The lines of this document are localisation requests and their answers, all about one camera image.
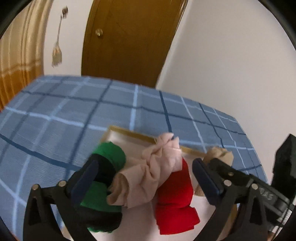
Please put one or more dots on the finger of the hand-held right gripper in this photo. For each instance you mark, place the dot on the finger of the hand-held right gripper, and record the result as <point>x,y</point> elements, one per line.
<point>227,172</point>

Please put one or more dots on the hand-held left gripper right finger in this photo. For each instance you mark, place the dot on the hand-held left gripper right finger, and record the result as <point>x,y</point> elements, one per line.
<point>205,180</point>

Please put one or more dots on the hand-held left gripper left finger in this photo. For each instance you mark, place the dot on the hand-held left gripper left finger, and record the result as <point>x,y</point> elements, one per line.
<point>85,179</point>

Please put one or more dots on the beige underwear roll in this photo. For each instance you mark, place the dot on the beige underwear roll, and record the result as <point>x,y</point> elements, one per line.
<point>219,153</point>

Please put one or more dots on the red underwear roll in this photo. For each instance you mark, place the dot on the red underwear roll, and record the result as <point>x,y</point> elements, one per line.
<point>175,199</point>

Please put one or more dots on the green underwear roll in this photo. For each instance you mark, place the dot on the green underwear roll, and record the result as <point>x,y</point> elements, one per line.
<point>111,153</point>

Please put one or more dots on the pale pink underwear bundle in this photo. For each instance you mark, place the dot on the pale pink underwear bundle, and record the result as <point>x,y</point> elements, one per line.
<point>148,176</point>

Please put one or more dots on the gold cardboard tray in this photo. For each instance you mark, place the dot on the gold cardboard tray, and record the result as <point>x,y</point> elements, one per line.
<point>129,136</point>

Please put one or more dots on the blue plaid tablecloth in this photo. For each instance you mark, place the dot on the blue plaid tablecloth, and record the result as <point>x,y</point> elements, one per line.
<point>69,111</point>

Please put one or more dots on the tan curtain tassel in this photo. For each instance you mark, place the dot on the tan curtain tassel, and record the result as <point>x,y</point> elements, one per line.
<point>56,54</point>

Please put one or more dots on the beige patterned curtain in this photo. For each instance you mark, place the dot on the beige patterned curtain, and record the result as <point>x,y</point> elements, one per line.
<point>18,58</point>

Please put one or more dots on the brown wooden door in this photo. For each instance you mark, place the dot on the brown wooden door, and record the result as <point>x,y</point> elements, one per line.
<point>129,39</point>

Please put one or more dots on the brass door knob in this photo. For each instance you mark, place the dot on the brass door knob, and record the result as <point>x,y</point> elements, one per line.
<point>99,32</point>

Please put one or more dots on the metal wall hook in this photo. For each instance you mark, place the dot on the metal wall hook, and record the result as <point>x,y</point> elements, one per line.
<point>64,11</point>

